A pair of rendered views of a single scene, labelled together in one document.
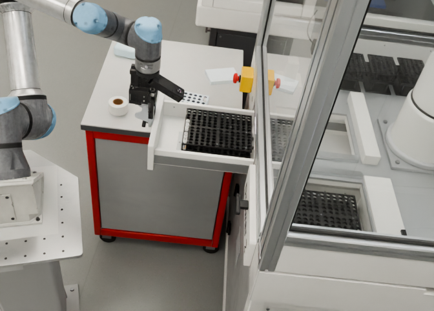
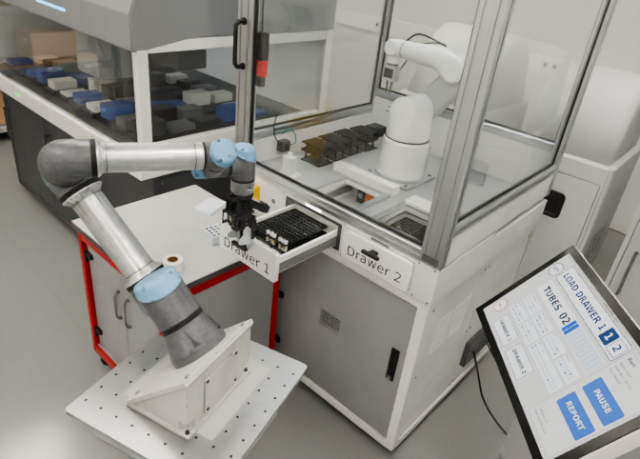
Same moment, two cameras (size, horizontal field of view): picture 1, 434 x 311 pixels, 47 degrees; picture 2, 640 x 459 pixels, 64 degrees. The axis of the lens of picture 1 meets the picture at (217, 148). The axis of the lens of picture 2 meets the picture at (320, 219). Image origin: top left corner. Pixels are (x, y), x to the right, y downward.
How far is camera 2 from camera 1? 1.15 m
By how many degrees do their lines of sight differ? 41
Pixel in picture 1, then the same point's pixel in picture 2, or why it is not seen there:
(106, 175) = not seen: hidden behind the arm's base
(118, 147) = not seen: hidden behind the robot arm
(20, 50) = (123, 229)
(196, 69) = (183, 211)
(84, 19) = (227, 153)
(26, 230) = (247, 384)
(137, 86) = (239, 211)
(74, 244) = (293, 365)
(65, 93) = not seen: outside the picture
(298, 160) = (470, 159)
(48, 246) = (279, 379)
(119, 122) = (188, 275)
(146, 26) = (249, 148)
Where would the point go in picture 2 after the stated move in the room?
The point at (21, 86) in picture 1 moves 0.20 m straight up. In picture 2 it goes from (144, 263) to (139, 197)
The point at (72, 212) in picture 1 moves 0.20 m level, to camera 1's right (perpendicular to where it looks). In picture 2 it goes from (257, 349) to (308, 322)
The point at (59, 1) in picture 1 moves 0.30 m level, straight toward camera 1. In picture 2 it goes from (188, 149) to (289, 178)
